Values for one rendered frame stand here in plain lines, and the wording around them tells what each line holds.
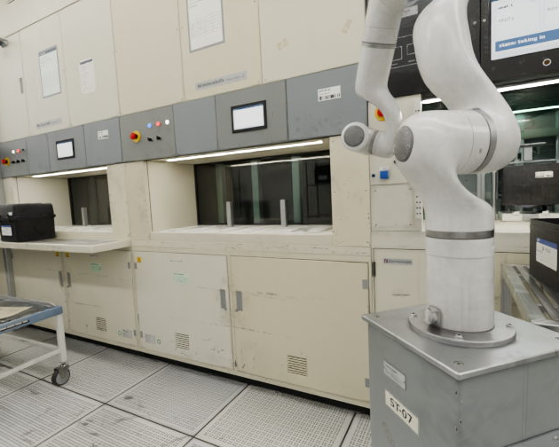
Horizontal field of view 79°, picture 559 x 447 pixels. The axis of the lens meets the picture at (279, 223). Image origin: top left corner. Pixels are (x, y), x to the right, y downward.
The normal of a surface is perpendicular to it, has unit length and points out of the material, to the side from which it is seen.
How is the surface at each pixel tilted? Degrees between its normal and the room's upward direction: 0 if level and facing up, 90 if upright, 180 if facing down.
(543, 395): 90
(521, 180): 90
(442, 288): 90
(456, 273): 90
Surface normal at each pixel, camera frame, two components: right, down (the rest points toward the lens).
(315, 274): -0.47, 0.10
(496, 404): 0.29, 0.07
